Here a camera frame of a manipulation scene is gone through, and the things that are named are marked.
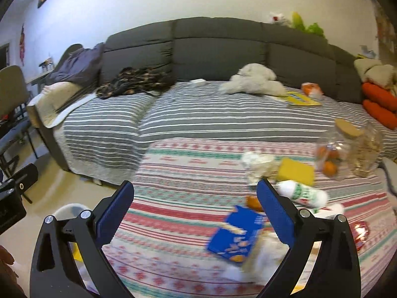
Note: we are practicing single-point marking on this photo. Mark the beige blanket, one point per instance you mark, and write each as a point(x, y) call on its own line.
point(374, 71)

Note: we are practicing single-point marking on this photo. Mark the orange tangerine left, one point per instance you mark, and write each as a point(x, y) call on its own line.
point(321, 151)

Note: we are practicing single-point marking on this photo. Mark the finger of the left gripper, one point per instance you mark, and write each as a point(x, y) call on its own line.
point(25, 177)

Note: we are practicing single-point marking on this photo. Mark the purple jacket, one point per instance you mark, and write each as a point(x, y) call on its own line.
point(80, 67)

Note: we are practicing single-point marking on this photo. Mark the orange snack packet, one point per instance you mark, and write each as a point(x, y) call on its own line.
point(312, 90)

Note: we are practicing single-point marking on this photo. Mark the side table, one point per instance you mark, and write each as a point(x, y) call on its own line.
point(46, 67)

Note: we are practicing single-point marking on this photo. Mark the white rabbit toy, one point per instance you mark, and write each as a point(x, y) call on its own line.
point(279, 19)

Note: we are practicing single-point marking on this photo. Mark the cream pillow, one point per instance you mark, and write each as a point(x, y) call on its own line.
point(55, 102)

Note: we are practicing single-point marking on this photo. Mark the upper orange cushion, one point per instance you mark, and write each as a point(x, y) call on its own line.
point(380, 96)

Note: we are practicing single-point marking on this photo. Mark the white milk bottle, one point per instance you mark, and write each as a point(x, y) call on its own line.
point(329, 212)
point(302, 194)

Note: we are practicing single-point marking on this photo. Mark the white charger adapter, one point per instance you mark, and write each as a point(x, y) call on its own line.
point(197, 82)

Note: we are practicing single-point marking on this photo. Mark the green plush toy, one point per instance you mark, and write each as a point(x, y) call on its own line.
point(315, 29)

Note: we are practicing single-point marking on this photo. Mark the white plush toy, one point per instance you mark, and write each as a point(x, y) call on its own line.
point(256, 79)

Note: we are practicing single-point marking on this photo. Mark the dark plaid shirt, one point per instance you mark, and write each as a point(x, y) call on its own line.
point(130, 81)

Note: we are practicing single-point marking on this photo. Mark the patterned tablecloth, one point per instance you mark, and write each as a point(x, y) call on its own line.
point(183, 189)

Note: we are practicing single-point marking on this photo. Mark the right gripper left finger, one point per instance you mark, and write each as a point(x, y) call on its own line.
point(54, 272)

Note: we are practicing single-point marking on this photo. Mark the blue biscuit box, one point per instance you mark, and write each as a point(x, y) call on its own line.
point(235, 237)

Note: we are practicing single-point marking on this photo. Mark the bookshelf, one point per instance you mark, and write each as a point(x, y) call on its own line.
point(386, 33)

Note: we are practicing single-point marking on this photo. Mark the plastic jar of snacks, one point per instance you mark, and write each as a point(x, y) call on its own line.
point(366, 151)

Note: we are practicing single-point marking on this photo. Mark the orange peel wrapper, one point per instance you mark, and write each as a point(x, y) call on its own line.
point(253, 203)

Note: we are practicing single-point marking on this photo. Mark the orange tangerine right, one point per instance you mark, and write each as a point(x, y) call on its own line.
point(333, 154)

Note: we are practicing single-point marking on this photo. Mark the dark grey sofa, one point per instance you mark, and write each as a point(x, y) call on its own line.
point(216, 48)

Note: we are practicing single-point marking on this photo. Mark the glass jar with cork lid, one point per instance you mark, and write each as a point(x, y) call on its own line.
point(341, 136)

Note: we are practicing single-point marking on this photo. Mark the orange tangerine front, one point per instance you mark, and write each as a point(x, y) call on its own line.
point(329, 169)

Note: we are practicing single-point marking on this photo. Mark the grey striped sofa cover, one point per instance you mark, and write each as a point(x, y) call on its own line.
point(106, 139)

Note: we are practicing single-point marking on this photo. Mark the orange tangerine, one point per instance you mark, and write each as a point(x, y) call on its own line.
point(333, 154)
point(321, 151)
point(329, 169)

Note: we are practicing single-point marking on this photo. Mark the orange cushion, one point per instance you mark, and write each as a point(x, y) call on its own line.
point(380, 96)
point(382, 115)

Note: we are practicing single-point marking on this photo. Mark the yellow sponge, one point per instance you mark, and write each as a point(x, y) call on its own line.
point(297, 171)

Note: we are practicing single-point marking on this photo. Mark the person hand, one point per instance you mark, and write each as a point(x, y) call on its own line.
point(9, 279)

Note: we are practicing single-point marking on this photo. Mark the white paper carton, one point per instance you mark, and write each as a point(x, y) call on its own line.
point(262, 262)

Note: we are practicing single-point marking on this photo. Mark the red wall ornament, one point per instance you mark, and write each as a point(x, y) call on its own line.
point(22, 45)

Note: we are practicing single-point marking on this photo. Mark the red snack bag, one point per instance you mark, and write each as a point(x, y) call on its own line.
point(360, 231)

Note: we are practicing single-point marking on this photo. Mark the white tissue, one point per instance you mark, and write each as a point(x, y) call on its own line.
point(258, 166)

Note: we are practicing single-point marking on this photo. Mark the yellow book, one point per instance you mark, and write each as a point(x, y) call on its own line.
point(297, 99)

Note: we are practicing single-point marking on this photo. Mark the lower orange cushion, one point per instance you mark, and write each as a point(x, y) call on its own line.
point(382, 115)

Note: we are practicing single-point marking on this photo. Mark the yellow corn plush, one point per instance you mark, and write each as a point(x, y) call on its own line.
point(297, 22)

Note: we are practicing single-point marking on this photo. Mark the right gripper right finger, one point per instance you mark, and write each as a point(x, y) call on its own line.
point(336, 271)

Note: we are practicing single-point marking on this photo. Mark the grey chair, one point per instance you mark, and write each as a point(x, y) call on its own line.
point(14, 101)

